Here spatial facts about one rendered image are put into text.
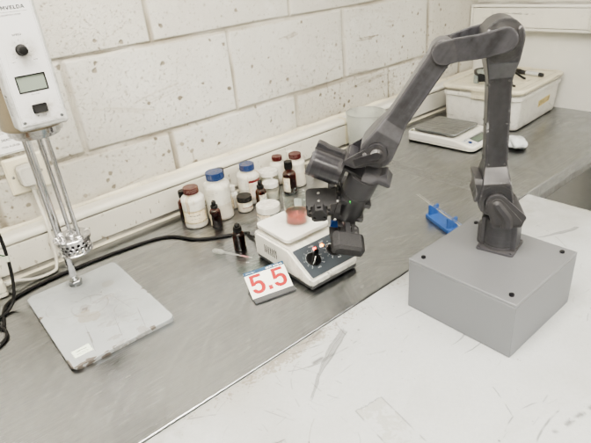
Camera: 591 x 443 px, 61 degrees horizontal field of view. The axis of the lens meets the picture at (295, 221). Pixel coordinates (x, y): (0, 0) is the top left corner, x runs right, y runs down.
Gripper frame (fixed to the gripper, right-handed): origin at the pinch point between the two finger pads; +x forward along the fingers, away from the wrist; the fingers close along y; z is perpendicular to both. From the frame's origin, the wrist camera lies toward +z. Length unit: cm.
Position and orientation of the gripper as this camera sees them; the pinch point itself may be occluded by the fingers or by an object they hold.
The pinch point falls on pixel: (337, 228)
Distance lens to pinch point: 102.7
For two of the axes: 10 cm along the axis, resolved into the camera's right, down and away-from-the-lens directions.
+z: -9.7, -1.5, -1.9
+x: -2.4, 6.0, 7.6
